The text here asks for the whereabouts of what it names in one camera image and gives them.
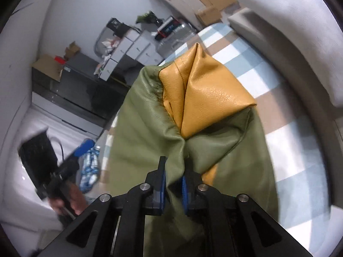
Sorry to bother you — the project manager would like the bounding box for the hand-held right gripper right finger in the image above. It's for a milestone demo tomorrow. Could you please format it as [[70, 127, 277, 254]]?
[[182, 163, 314, 257]]

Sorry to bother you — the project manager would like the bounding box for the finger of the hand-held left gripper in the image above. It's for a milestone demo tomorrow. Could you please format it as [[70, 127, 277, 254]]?
[[74, 139, 95, 158]]

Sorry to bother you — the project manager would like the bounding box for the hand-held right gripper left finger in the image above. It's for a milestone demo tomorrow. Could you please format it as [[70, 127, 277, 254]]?
[[40, 156, 168, 257]]

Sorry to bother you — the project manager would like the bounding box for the person's left hand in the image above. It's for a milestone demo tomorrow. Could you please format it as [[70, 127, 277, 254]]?
[[50, 182, 87, 217]]

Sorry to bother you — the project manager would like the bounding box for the pack of water bottles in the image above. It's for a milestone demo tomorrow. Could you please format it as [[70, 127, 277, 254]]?
[[79, 145, 102, 193]]

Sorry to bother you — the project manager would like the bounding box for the dark glass wardrobe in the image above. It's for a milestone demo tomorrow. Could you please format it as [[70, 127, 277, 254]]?
[[31, 67, 118, 129]]

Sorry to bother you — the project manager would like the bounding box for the black fridge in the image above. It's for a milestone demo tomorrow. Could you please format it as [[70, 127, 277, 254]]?
[[59, 52, 134, 113]]

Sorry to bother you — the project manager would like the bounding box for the tall cardboard sheet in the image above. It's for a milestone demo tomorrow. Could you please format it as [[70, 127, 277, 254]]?
[[32, 55, 63, 82]]

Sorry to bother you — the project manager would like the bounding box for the open cardboard box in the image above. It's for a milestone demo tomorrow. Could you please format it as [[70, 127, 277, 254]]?
[[64, 41, 81, 59]]

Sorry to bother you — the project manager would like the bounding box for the heap of desk clutter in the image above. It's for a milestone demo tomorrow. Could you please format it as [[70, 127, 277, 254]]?
[[94, 37, 121, 73]]

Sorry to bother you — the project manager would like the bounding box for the grey arched mirror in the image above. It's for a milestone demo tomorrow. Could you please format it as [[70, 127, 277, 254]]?
[[94, 24, 118, 57]]

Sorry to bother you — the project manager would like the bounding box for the white desk with drawers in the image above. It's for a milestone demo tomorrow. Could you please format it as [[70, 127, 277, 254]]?
[[98, 31, 164, 82]]

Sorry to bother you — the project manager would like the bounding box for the black gift box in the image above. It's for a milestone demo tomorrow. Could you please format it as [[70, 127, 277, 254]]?
[[106, 18, 132, 36]]

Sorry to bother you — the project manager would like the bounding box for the dark wrapped flower bouquet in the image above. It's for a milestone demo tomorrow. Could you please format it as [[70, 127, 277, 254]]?
[[135, 11, 165, 26]]

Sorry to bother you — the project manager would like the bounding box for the black and red box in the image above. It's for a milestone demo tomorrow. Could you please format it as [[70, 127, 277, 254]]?
[[155, 16, 183, 39]]

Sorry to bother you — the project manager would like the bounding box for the white pillow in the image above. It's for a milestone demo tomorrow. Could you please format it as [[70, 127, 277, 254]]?
[[230, 0, 343, 108]]

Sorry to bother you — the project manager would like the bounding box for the grey bed frame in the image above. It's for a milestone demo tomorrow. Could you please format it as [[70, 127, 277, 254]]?
[[228, 8, 343, 247]]

